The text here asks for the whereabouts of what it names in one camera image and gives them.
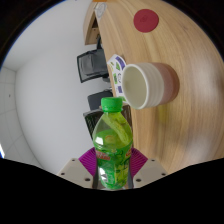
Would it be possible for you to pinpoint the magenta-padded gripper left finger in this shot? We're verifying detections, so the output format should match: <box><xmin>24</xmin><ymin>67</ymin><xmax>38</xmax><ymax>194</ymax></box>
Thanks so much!
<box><xmin>57</xmin><ymin>147</ymin><xmax>100</xmax><ymax>190</ymax></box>

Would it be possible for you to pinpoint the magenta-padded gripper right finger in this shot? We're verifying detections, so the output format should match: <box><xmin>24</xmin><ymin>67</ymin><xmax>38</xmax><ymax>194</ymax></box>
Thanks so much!
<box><xmin>128</xmin><ymin>148</ymin><xmax>168</xmax><ymax>189</ymax></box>

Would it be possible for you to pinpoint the green drink bottle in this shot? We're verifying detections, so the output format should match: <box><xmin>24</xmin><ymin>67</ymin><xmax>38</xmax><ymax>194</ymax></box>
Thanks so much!
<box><xmin>91</xmin><ymin>96</ymin><xmax>134</xmax><ymax>191</ymax></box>

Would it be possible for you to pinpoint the cream and brown ceramic cup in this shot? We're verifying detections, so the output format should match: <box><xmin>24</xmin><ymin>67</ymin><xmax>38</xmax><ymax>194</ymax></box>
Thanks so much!
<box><xmin>120</xmin><ymin>62</ymin><xmax>181</xmax><ymax>111</ymax></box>

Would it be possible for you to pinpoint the black mesh office chair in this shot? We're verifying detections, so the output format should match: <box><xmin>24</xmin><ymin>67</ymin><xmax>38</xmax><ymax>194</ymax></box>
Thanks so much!
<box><xmin>76</xmin><ymin>49</ymin><xmax>110</xmax><ymax>84</ymax></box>

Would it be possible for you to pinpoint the white sticker sheet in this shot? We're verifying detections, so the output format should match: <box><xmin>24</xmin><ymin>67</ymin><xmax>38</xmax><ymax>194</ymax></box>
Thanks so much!
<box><xmin>106</xmin><ymin>53</ymin><xmax>128</xmax><ymax>102</ymax></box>

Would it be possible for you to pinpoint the wooden side desk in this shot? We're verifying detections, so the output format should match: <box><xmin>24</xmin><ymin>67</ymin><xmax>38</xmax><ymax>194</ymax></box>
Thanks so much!
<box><xmin>83</xmin><ymin>0</ymin><xmax>108</xmax><ymax>46</ymax></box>

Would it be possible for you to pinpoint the flat round red coaster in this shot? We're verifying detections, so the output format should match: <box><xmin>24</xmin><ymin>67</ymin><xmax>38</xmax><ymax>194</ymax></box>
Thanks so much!
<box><xmin>133</xmin><ymin>8</ymin><xmax>160</xmax><ymax>34</ymax></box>

